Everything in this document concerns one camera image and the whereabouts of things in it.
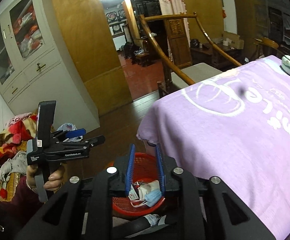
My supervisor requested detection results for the colourful floral blanket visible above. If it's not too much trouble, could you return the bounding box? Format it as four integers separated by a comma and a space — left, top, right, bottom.
0, 112, 37, 201

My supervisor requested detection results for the wooden round-back armchair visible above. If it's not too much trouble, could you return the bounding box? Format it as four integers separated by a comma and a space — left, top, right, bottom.
139, 12, 242, 98

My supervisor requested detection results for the purple printed tablecloth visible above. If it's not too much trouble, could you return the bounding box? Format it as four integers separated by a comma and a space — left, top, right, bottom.
137, 56, 290, 239

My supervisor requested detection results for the light blue face mask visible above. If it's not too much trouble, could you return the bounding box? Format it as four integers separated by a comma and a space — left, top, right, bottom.
144, 189, 162, 207

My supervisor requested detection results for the red plastic trash basket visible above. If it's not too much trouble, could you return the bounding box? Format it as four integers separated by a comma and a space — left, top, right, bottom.
112, 153, 165, 218

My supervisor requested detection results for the grey glass-door cabinet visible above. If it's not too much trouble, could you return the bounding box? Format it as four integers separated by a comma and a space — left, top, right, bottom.
0, 0, 100, 131

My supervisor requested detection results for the person's left hand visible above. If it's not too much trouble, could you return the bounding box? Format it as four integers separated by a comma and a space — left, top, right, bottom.
25, 163, 66, 192

